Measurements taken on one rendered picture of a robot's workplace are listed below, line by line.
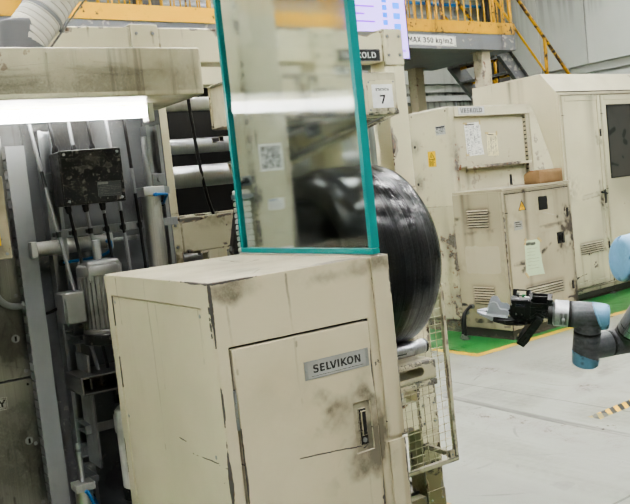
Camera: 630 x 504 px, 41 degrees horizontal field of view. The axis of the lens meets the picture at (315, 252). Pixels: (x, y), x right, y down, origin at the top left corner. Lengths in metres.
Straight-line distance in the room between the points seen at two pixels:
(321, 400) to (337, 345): 0.11
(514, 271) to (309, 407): 5.54
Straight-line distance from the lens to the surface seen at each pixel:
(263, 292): 1.51
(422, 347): 2.56
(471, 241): 7.20
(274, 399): 1.54
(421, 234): 2.38
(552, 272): 7.42
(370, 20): 6.53
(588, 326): 2.46
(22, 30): 2.43
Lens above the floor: 1.41
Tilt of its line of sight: 4 degrees down
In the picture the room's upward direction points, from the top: 6 degrees counter-clockwise
